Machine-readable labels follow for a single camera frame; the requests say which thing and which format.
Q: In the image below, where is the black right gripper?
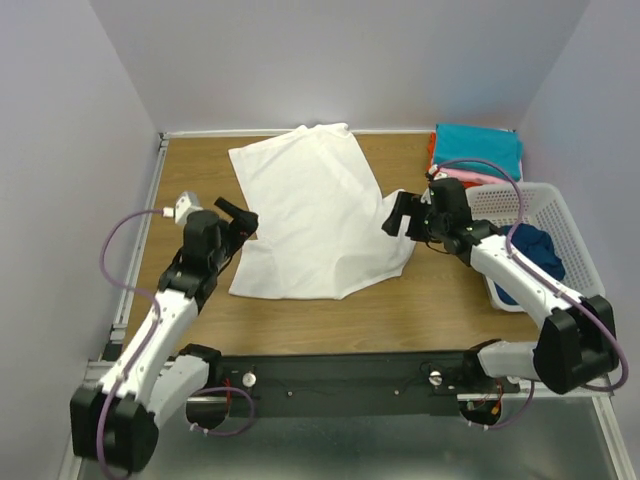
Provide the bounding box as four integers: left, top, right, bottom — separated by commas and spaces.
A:
381, 190, 446, 244

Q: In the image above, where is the white t shirt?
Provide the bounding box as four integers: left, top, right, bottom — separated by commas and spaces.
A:
229, 123, 414, 300

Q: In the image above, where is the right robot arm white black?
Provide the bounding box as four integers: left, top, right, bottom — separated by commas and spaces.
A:
382, 178, 624, 394

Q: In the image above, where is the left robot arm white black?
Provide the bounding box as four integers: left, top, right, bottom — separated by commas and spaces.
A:
70, 192, 258, 479

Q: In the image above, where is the orange folded t shirt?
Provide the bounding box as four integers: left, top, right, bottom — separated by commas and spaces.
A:
425, 131, 448, 174

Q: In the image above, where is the pink folded t shirt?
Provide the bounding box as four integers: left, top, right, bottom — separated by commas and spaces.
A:
443, 167, 508, 188

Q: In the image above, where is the teal folded t shirt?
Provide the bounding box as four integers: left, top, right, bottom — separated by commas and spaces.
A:
433, 123, 523, 181

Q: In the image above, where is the dark blue t shirt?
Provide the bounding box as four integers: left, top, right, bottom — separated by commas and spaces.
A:
485, 224, 566, 312

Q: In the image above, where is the white plastic laundry basket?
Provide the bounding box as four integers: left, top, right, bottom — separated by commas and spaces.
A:
466, 182, 606, 321

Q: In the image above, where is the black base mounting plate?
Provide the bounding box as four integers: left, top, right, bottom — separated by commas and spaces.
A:
186, 350, 520, 428

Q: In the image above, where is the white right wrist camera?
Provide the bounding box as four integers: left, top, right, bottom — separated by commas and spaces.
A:
421, 165, 449, 204

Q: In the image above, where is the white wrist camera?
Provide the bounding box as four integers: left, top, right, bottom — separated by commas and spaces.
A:
421, 165, 449, 204
161, 191, 203, 227

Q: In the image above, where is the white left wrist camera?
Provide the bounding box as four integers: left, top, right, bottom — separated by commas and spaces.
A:
161, 191, 203, 227

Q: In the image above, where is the aluminium frame rail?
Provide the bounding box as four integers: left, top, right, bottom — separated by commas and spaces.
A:
57, 132, 171, 480

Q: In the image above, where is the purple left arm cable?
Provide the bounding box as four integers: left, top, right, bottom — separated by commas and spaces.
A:
94, 209, 174, 474

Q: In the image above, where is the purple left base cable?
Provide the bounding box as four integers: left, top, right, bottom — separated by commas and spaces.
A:
188, 389, 257, 439

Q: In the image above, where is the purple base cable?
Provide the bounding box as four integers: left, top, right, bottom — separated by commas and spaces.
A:
188, 389, 257, 439
467, 379, 536, 432

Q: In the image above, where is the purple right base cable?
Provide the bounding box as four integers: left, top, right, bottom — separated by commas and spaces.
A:
467, 379, 536, 432

